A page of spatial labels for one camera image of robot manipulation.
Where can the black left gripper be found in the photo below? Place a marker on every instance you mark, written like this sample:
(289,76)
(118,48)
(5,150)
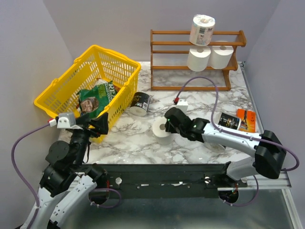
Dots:
(101,123)

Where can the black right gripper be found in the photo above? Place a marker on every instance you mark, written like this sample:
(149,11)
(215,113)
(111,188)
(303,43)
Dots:
(168,128)

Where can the white paper roll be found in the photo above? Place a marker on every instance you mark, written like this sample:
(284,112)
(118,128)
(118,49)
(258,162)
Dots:
(159,132)
(220,56)
(198,58)

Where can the black roll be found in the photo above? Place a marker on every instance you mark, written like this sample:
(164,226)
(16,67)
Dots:
(228,120)
(140,104)
(215,147)

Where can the plastic pinkish paper roll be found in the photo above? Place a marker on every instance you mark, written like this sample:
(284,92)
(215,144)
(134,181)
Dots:
(202,30)

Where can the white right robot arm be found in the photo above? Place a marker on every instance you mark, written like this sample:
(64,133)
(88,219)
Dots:
(265,151)

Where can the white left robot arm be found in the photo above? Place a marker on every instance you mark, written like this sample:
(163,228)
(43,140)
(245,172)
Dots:
(65,158)

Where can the wooden two-tier shelf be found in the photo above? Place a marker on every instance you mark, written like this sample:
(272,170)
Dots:
(176,59)

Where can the green snack bag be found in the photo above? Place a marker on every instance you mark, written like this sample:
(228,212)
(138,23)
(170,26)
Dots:
(94,101)

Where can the yellow plastic shopping basket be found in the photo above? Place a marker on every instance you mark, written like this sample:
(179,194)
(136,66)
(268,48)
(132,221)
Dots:
(95,63)

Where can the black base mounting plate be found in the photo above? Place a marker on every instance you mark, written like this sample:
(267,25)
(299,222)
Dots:
(169,180)

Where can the orange snack packet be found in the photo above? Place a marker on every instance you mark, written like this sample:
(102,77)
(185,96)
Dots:
(248,120)

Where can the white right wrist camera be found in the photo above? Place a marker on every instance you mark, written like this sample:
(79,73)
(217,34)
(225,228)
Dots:
(181,104)

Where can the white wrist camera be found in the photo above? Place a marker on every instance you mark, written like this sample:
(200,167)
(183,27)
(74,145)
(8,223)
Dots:
(63,121)
(181,104)

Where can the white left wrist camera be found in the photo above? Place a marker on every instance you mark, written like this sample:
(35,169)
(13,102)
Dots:
(63,121)

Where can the aluminium rail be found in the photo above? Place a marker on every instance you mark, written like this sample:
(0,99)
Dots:
(282,182)

